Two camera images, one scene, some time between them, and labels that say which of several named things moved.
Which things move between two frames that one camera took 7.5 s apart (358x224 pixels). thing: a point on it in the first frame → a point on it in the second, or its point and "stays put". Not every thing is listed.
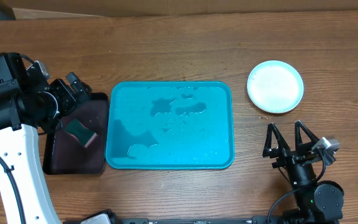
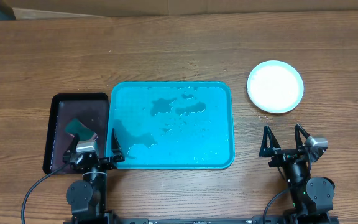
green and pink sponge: x=84 y=135 stays put
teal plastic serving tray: x=170 y=125 stays put
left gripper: x=83 y=91 → x=109 y=163
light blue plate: x=275 y=86 stays put
